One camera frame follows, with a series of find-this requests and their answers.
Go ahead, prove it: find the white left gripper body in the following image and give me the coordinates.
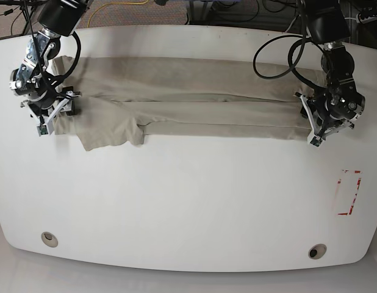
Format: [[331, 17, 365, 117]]
[[295, 93, 354, 147]]

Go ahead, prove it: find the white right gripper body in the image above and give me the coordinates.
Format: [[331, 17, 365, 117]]
[[20, 92, 82, 136]]

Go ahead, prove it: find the beige t-shirt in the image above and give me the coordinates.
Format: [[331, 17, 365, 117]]
[[54, 57, 312, 151]]

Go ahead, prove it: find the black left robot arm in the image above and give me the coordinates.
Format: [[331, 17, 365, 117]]
[[274, 1, 365, 147]]

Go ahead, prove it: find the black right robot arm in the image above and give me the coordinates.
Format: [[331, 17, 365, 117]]
[[9, 1, 92, 136]]

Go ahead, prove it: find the red tape marking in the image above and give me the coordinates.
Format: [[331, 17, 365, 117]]
[[334, 170, 362, 215]]

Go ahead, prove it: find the white power strip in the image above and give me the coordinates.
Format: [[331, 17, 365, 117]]
[[356, 6, 377, 24]]

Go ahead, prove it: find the right table grommet hole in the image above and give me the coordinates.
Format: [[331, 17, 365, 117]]
[[308, 244, 327, 260]]

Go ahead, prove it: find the table grommet hole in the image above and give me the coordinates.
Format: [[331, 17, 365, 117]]
[[41, 232, 58, 248], [308, 244, 327, 260]]

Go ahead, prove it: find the left table grommet hole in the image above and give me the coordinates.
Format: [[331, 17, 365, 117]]
[[41, 232, 58, 248]]

